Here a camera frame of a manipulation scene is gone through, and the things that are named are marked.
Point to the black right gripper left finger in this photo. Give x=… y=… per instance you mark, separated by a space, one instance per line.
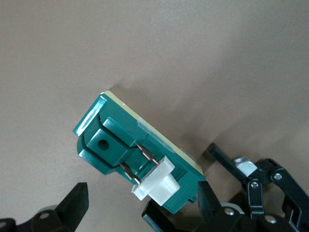
x=70 y=207

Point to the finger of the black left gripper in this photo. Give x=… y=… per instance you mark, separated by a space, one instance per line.
x=159 y=217

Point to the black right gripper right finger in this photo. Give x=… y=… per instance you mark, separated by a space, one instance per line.
x=210 y=207

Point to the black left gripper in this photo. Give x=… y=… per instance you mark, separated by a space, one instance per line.
x=292 y=193

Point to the brown paper table cover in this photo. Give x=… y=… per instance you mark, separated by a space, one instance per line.
x=154 y=48

